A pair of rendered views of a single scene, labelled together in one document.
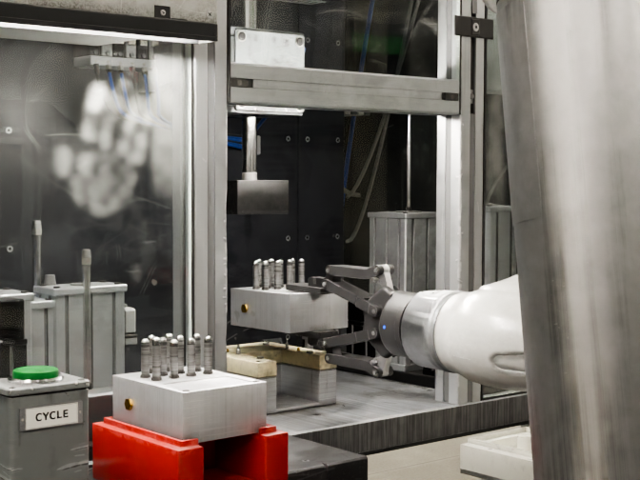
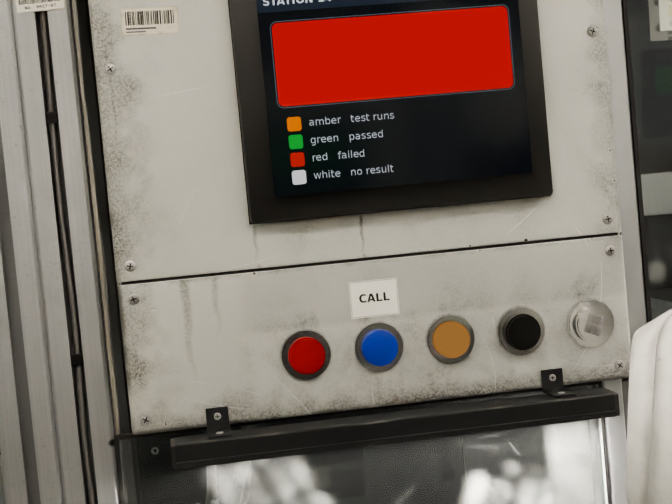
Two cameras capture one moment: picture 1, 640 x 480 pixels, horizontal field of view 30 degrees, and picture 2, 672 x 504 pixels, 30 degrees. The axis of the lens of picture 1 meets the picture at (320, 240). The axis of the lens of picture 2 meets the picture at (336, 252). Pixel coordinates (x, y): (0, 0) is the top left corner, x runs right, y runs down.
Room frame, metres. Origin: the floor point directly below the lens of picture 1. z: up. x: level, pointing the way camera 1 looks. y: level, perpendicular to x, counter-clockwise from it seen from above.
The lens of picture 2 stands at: (0.28, -0.25, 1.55)
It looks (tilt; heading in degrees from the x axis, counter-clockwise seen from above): 3 degrees down; 32
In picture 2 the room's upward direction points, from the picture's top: 5 degrees counter-clockwise
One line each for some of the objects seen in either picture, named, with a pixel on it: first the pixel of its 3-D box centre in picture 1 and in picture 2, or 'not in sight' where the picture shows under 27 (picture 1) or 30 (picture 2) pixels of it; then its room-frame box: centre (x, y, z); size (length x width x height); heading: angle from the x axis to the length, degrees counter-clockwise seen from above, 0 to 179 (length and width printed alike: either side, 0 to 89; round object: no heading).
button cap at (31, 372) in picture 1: (35, 378); not in sight; (1.06, 0.25, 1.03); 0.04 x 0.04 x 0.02
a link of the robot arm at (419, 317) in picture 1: (441, 330); not in sight; (1.33, -0.14, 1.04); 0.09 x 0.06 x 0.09; 130
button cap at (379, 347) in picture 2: not in sight; (378, 346); (1.16, 0.27, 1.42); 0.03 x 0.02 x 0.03; 130
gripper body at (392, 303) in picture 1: (395, 322); not in sight; (1.38, -0.09, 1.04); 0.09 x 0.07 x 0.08; 40
